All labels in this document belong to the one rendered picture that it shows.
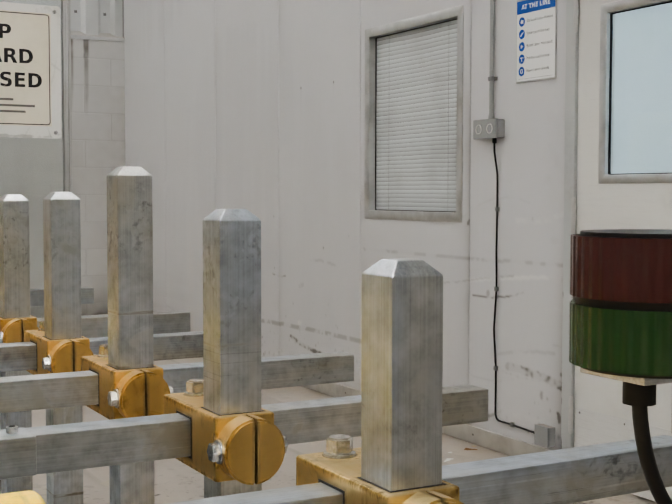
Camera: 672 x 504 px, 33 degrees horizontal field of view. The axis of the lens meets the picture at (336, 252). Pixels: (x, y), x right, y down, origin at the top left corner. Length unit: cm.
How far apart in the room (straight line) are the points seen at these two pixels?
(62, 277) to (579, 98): 345
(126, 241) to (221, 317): 25
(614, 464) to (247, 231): 32
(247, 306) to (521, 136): 402
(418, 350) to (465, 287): 454
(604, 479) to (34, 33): 232
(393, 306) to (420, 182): 493
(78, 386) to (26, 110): 182
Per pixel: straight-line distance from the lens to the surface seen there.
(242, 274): 86
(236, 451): 85
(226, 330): 86
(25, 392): 113
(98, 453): 89
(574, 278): 42
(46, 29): 294
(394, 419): 64
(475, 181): 511
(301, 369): 123
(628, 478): 82
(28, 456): 87
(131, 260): 109
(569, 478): 79
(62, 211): 133
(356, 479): 68
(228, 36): 764
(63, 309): 134
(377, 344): 65
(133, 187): 109
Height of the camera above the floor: 114
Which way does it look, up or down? 3 degrees down
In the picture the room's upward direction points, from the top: straight up
